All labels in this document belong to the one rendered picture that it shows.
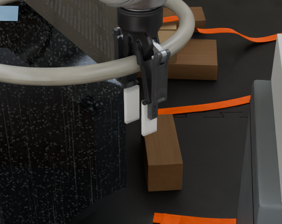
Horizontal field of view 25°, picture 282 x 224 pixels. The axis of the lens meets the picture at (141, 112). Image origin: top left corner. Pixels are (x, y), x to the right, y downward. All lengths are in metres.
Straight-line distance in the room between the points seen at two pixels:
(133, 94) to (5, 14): 0.56
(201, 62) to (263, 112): 1.59
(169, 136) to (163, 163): 0.15
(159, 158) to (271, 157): 1.08
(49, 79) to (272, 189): 0.41
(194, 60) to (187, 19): 1.64
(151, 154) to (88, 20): 0.62
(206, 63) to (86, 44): 1.21
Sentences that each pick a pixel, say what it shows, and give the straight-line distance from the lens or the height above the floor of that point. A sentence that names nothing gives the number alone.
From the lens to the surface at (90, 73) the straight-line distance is 1.06.
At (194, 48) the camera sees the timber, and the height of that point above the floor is 0.09.
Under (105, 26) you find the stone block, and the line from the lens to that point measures 1.89.
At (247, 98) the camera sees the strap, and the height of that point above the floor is 0.02.
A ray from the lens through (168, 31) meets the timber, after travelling 2.88.
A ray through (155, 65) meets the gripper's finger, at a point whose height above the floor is 0.99.
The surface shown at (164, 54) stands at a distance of 1.04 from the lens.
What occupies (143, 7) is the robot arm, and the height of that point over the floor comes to 1.08.
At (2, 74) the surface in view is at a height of 0.97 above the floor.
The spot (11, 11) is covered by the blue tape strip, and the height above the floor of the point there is 0.83.
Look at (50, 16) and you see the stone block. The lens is 1.67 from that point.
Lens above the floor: 1.52
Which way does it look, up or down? 34 degrees down
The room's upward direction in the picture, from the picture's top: straight up
